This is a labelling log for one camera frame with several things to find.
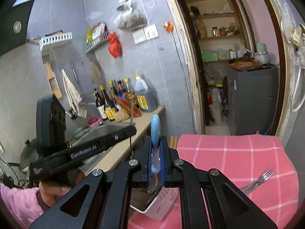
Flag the hanging metal utensil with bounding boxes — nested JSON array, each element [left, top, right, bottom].
[[72, 64, 80, 85]]

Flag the blue handled spoon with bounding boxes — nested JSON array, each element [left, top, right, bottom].
[[148, 114, 165, 194]]

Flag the wooden grater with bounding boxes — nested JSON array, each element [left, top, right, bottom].
[[44, 61, 63, 99]]

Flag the white floor sack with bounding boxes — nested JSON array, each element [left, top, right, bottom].
[[210, 88, 223, 124]]

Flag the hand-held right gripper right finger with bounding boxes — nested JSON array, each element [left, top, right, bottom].
[[161, 135, 278, 229]]

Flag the clear plastic bag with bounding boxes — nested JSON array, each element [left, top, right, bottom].
[[293, 45, 305, 68]]

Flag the wooden shelving unit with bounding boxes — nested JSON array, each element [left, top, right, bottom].
[[183, 0, 256, 62]]

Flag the red plastic bag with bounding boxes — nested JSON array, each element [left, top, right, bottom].
[[108, 32, 122, 58]]

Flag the dark sauce bottle yellow cap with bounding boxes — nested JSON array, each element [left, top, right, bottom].
[[123, 78, 134, 101], [100, 85, 118, 121]]

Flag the red snack packet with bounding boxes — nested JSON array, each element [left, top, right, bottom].
[[92, 22, 106, 41]]

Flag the metal wall rack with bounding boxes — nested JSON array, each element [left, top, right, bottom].
[[83, 32, 110, 54]]

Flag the beige hanging towel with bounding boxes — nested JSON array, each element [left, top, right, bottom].
[[61, 69, 87, 118]]

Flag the wooden door frame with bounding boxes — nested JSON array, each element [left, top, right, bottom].
[[158, 0, 305, 146]]

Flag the grey pot lid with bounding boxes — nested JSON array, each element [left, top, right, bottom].
[[19, 138, 46, 172]]

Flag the dark wooden door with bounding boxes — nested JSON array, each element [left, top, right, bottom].
[[174, 0, 210, 127]]

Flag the white wall switch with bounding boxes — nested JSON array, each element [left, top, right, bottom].
[[133, 30, 146, 44]]

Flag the dark sauce bottle black top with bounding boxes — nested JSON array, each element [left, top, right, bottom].
[[94, 88, 108, 120]]

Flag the white hose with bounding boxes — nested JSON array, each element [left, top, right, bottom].
[[290, 67, 305, 112]]

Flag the brown paper bag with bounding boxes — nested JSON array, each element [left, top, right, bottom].
[[195, 19, 207, 39]]

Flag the white rice cooker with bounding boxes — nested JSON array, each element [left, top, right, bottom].
[[253, 51, 271, 65]]

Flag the black power cable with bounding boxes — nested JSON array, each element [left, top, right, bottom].
[[171, 31, 192, 106]]

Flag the cream rubber gloves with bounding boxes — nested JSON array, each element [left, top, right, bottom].
[[289, 23, 305, 46]]

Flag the wooden cutting board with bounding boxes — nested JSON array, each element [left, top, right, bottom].
[[229, 61, 264, 71]]

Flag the plastic bag of dried goods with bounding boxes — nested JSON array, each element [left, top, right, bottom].
[[114, 0, 147, 31]]

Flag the pink checkered tablecloth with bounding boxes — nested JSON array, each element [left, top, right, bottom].
[[127, 134, 299, 229]]

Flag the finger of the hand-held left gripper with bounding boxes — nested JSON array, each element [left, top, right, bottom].
[[98, 125, 137, 149]]

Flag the white wall socket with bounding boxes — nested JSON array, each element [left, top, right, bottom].
[[144, 24, 159, 40]]

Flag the person's left hand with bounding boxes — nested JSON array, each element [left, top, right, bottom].
[[39, 180, 72, 208]]

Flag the brown hanging net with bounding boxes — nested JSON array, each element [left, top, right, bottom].
[[91, 62, 105, 84]]

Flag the silver fork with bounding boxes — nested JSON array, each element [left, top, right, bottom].
[[239, 168, 275, 196]]

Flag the green bowl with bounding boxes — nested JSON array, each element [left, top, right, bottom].
[[73, 127, 90, 139]]

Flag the white perforated utensil basket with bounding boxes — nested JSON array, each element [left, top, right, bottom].
[[131, 186, 179, 221]]

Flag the large oil jug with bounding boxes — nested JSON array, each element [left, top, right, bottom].
[[134, 74, 158, 112]]

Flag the grey cabinet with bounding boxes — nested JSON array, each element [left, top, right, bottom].
[[226, 64, 279, 136]]

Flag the kitchen counter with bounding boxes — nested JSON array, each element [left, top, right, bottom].
[[84, 105, 166, 174]]

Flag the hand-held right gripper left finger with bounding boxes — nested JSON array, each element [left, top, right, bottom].
[[30, 135, 153, 229]]

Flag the person's left forearm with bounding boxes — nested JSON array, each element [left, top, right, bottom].
[[0, 184, 46, 229]]

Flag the green box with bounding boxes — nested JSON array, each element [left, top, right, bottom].
[[202, 52, 218, 62]]

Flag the white wall rack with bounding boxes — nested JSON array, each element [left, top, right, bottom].
[[39, 31, 72, 52]]

